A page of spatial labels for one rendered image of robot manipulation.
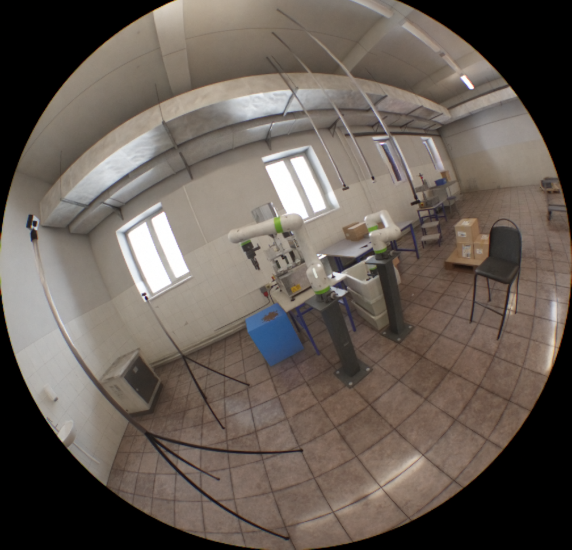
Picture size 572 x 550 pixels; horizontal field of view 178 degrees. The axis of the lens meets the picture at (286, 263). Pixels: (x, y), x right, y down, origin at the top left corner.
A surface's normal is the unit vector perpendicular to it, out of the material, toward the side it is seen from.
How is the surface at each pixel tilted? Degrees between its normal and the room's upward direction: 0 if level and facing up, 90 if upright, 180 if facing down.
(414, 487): 0
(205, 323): 90
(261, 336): 90
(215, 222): 90
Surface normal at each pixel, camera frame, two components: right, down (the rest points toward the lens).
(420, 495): -0.40, -0.89
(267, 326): 0.28, 0.09
